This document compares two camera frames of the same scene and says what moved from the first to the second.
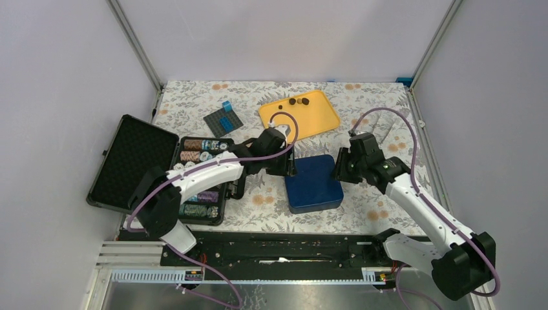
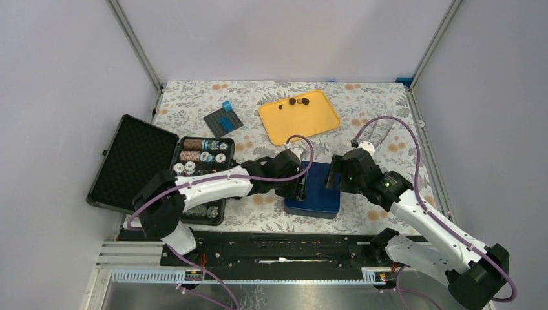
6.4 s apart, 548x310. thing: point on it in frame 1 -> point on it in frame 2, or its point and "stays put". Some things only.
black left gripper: [287, 168] -> [296, 192]
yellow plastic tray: [313, 111] stays put
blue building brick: [227, 105] stays put
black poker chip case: [133, 146] stays put
